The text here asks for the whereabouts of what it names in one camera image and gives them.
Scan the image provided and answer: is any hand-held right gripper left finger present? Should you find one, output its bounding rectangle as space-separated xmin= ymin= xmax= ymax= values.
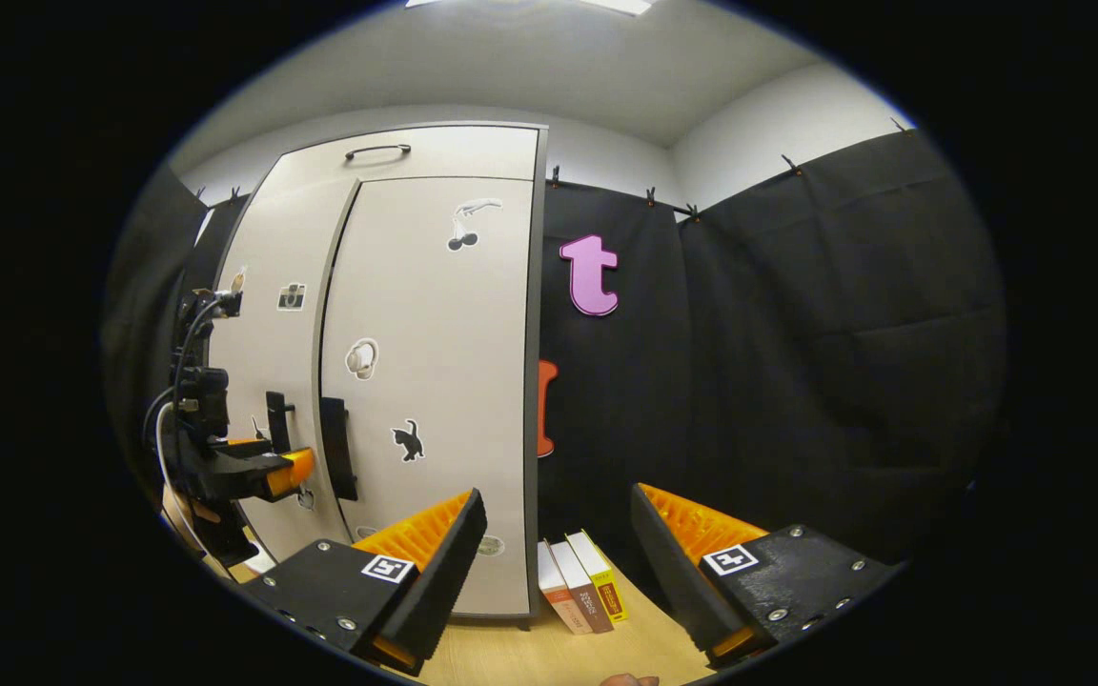
xmin=244 ymin=488 xmax=490 ymax=677

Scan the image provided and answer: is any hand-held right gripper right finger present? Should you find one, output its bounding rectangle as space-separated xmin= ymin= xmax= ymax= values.
xmin=629 ymin=482 xmax=893 ymax=668

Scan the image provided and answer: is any white shoe cabinet door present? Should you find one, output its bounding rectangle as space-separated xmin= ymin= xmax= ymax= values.
xmin=320 ymin=176 xmax=536 ymax=615
xmin=211 ymin=176 xmax=359 ymax=563

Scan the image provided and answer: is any white grey shoe cabinet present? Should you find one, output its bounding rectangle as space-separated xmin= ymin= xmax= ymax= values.
xmin=209 ymin=122 xmax=550 ymax=630

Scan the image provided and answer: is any white cabinet drawer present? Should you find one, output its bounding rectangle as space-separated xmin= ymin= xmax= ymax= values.
xmin=263 ymin=124 xmax=542 ymax=187

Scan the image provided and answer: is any yellow book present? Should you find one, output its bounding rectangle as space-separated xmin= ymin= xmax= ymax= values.
xmin=566 ymin=530 xmax=628 ymax=623

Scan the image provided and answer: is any brown book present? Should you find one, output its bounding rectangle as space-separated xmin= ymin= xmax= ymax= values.
xmin=551 ymin=538 xmax=615 ymax=633

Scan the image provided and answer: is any white orange book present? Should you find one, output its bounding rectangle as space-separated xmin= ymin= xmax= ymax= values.
xmin=538 ymin=541 xmax=593 ymax=635

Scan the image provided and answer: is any black backdrop cloth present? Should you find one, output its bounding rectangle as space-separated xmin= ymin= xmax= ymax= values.
xmin=101 ymin=119 xmax=1007 ymax=611

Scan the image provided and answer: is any ceiling light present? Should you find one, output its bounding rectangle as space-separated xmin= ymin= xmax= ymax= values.
xmin=406 ymin=0 xmax=655 ymax=17

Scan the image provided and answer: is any black door handle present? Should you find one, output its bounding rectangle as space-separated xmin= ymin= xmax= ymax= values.
xmin=266 ymin=391 xmax=295 ymax=454
xmin=320 ymin=397 xmax=359 ymax=501

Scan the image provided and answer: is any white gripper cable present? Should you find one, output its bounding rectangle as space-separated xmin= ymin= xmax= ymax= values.
xmin=154 ymin=398 xmax=212 ymax=558

